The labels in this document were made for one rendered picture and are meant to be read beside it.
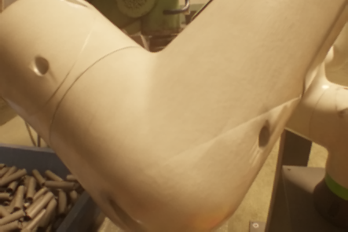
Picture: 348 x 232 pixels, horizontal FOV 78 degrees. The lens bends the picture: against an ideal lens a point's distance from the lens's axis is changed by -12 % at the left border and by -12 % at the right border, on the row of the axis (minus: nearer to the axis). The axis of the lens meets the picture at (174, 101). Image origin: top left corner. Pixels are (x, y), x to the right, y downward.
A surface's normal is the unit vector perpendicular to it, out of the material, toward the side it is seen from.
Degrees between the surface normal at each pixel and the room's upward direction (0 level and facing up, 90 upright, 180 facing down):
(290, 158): 90
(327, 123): 81
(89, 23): 34
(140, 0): 90
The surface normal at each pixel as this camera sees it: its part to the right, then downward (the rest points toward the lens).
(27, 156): -0.22, 0.25
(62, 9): 0.34, -0.61
